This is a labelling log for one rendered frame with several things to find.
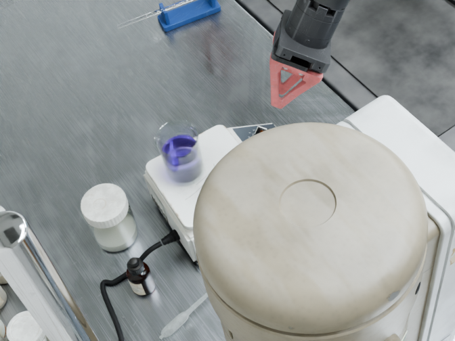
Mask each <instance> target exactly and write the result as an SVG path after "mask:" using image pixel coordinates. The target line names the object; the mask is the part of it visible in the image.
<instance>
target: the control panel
mask: <svg viewBox="0 0 455 341"><path fill-rule="evenodd" d="M258 126H262V127H265V128H268V129H272V128H274V127H275V126H274V124H265V125H258ZM258 126H251V127H240V128H234V129H233V131H234V132H235V133H236V134H237V136H238V137H239V138H240V140H241V141H245V140H246V139H248V138H250V137H252V136H253V135H254V134H255V131H256V129H257V127H258Z"/></svg>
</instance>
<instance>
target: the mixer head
mask: <svg viewBox="0 0 455 341"><path fill-rule="evenodd" d="M193 235H194V245H195V249H196V257H197V260H198V265H199V268H200V272H201V275H202V279H203V282H204V286H205V288H206V291H207V295H208V297H209V300H210V302H211V305H212V307H213V309H214V310H215V312H216V314H217V316H218V317H219V318H220V321H221V325H222V328H223V332H224V336H225V340H226V341H453V340H454V336H455V152H454V151H453V150H452V149H451V148H450V147H448V146H447V145H446V144H445V143H444V142H443V141H442V140H441V139H440V138H438V137H437V136H436V135H435V134H434V133H432V132H431V131H430V130H429V129H428V128H427V127H426V126H425V125H424V124H422V123H421V122H420V121H419V120H418V119H416V118H415V117H414V116H413V115H412V114H411V113H409V111H407V110H406V109H405V108H404V107H403V106H401V105H400V104H399V103H398V102H397V101H395V100H394V99H393V98H392V97H391V96H388V95H382V96H380V97H378V98H376V99H375V100H374V101H372V102H370V103H369V104H367V105H366V106H364V107H363V108H361V109H359V110H358V111H357V112H355V113H353V114H352V115H350V116H348V117H347V118H346V119H344V120H343V121H340V122H339V123H338V124H328V123H322V122H301V123H294V124H286V125H282V126H279V127H274V128H272V129H268V130H266V131H263V132H260V133H258V134H256V135H253V136H252V137H250V138H248V139H246V140H245V141H243V142H242V143H240V144H238V145H237V146H236V147H235V148H233V149H232V150H231V151H229V152H228V153H227V154H226V155H225V156H224V157H223V158H222V159H221V160H220V161H219V162H218V163H217V164H216V165H215V167H214V168H213V169H212V171H211V172H210V173H209V175H208V177H207V178H206V180H205V182H204V183H203V185H202V188H201V190H200V193H199V195H198V198H197V201H196V205H195V209H194V218H193Z"/></svg>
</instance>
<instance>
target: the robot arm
mask: <svg viewBox="0 0 455 341"><path fill-rule="evenodd" d="M349 1H350V0H297V1H296V3H295V6H294V7H293V10H292V11H290V10H288V9H285V10H284V12H283V14H282V17H281V21H280V23H279V25H278V27H277V30H276V31H275V33H274V37H273V48H272V52H271V55H270V59H269V69H270V84H271V105H272V106H273V107H276V108H279V109H282V108H283V107H284V106H286V105H287V104H289V103H290V102H291V101H292V100H293V99H295V98H296V97H298V96H299V95H300V94H302V93H304V92H305V91H306V90H308V89H310V88H312V87H313V86H314V85H316V84H318V83H319V82H320V81H321V80H322V78H323V73H325V72H326V71H327V69H328V67H329V65H330V57H331V38H332V36H333V34H334V32H335V30H336V28H337V26H338V24H339V22H340V20H341V17H342V15H343V13H344V11H345V8H346V7H347V5H348V3H349ZM281 70H284V71H286V72H289V73H291V74H292V75H291V76H290V77H289V78H288V79H287V80H286V81H285V82H284V83H282V82H281ZM301 78H302V81H301V82H300V83H299V84H298V85H297V86H296V87H294V88H293V89H292V90H291V91H289V92H288V93H287V94H286V95H285V96H284V97H279V94H280V95H284V94H285V93H286V92H287V91H288V90H289V89H290V88H291V87H292V86H293V85H294V84H295V83H297V82H298V81H299V80H300V79H301Z"/></svg>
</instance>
